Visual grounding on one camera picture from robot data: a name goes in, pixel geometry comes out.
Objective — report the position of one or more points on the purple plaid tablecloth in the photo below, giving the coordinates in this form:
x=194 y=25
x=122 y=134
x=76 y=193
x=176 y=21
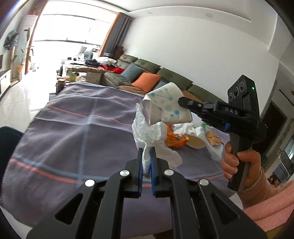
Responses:
x=85 y=132

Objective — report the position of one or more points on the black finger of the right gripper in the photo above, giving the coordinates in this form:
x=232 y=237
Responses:
x=195 y=106

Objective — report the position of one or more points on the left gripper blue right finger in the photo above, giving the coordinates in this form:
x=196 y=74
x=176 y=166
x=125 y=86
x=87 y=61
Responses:
x=153 y=160

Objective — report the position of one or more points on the teal cushion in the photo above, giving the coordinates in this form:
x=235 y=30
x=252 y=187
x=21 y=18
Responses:
x=132 y=72

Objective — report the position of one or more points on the orange cushion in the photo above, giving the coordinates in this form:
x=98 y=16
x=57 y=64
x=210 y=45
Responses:
x=146 y=81

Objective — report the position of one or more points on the brown torn snack wrapper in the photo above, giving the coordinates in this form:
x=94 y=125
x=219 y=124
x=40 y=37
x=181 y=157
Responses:
x=213 y=138

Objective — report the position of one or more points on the round beige paper lid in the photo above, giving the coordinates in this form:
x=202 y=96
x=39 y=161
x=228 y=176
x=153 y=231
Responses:
x=195 y=142

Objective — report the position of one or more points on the crushed white blue-dotted paper cup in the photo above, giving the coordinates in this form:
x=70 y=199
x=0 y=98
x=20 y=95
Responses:
x=162 y=105

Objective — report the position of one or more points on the teal trash bin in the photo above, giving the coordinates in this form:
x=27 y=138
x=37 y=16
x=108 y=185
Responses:
x=9 y=139

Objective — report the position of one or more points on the grey orange right curtain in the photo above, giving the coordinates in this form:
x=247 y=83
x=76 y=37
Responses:
x=116 y=34

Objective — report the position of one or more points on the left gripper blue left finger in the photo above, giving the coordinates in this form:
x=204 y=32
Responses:
x=140 y=171

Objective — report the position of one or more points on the pink sleeved right forearm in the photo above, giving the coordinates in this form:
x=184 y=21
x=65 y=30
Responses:
x=268 y=207

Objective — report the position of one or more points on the cluttered wooden coffee table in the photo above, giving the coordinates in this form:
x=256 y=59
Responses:
x=72 y=71

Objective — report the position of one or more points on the olive green sectional sofa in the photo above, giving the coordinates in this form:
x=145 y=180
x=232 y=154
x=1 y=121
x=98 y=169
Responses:
x=111 y=79

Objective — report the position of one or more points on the right hand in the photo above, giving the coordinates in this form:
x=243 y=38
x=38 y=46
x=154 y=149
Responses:
x=230 y=162

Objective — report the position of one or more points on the white tissue paper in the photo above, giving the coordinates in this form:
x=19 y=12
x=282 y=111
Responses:
x=147 y=136

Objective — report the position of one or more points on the orange peel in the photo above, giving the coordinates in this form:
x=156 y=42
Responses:
x=173 y=140

